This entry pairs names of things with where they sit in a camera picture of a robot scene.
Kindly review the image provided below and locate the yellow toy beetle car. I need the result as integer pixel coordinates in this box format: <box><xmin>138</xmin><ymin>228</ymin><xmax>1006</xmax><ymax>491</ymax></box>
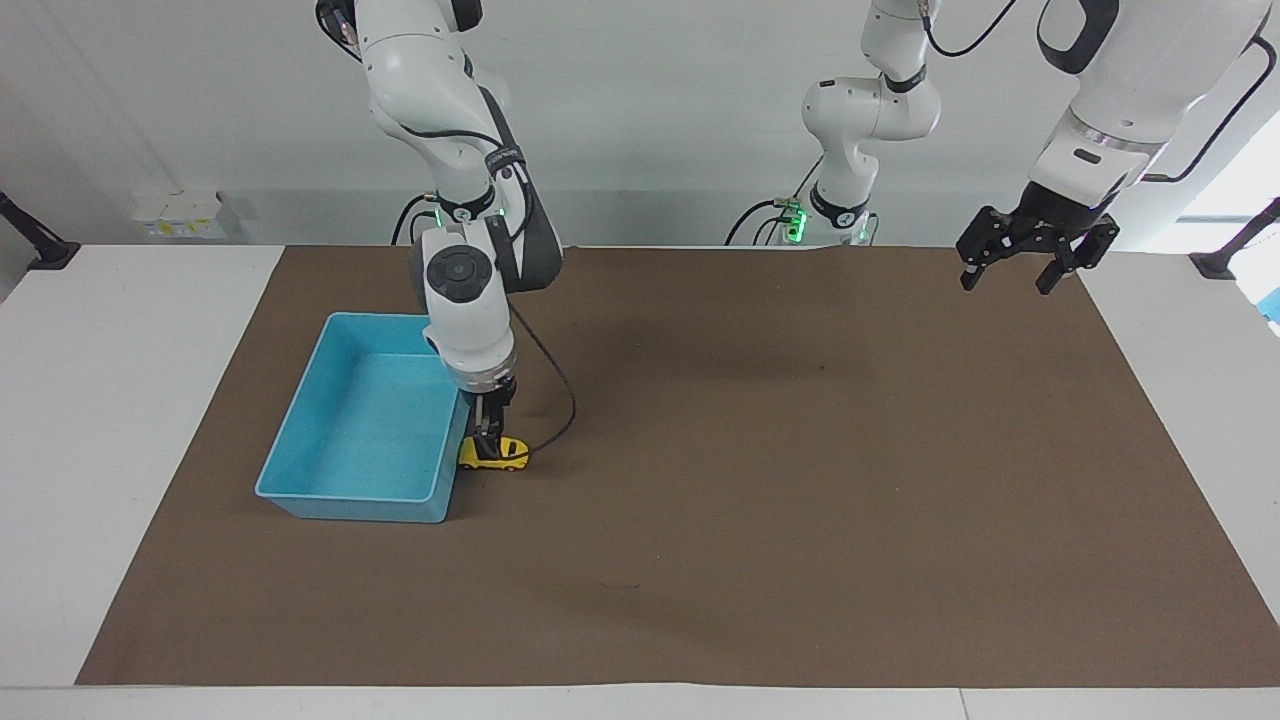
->
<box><xmin>458</xmin><ymin>434</ymin><xmax>532</xmax><ymax>473</ymax></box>

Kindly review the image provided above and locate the white wall socket box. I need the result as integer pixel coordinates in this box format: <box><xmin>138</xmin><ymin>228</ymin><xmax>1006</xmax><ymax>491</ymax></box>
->
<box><xmin>132</xmin><ymin>189</ymin><xmax>227</xmax><ymax>242</ymax></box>

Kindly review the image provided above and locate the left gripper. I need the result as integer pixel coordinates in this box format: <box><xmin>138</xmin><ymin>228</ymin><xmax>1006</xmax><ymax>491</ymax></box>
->
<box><xmin>955</xmin><ymin>180</ymin><xmax>1121</xmax><ymax>297</ymax></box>

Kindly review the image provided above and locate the black stand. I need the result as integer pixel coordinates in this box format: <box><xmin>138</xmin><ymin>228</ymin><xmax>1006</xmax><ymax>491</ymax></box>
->
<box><xmin>0</xmin><ymin>190</ymin><xmax>82</xmax><ymax>272</ymax></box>
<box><xmin>1188</xmin><ymin>196</ymin><xmax>1280</xmax><ymax>281</ymax></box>

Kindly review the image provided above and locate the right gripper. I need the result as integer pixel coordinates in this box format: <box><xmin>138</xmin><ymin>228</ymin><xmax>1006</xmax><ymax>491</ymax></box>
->
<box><xmin>464</xmin><ymin>375</ymin><xmax>520</xmax><ymax>412</ymax></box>

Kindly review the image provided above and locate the light blue plastic bin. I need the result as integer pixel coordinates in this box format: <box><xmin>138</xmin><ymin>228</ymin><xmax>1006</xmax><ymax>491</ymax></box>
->
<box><xmin>254</xmin><ymin>311</ymin><xmax>473</xmax><ymax>525</ymax></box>

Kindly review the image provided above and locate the black cable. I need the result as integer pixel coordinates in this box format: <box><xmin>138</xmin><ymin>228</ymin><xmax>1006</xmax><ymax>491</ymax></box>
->
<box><xmin>389</xmin><ymin>190</ymin><xmax>439</xmax><ymax>247</ymax></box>
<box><xmin>922</xmin><ymin>0</ymin><xmax>1019</xmax><ymax>59</ymax></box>
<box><xmin>726</xmin><ymin>160</ymin><xmax>823</xmax><ymax>247</ymax></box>
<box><xmin>509</xmin><ymin>303</ymin><xmax>579</xmax><ymax>453</ymax></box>

